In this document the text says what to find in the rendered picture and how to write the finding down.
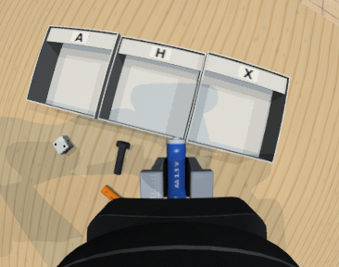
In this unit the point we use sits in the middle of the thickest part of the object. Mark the orange battery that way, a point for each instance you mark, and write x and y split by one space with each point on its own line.
108 192

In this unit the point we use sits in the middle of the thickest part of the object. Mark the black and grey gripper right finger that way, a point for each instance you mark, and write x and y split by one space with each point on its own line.
198 182

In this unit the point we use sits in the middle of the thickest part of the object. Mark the white die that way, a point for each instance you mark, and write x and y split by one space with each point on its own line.
63 144

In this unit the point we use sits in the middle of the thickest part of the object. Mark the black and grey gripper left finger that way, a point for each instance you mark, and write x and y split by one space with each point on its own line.
154 182

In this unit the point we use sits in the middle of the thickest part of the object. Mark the white three-compartment bin rack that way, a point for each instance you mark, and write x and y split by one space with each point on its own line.
84 70

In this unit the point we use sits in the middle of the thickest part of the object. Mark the blue aa battery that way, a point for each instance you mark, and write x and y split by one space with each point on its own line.
176 154

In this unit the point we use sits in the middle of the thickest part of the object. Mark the black bolt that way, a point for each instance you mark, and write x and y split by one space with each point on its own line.
120 157

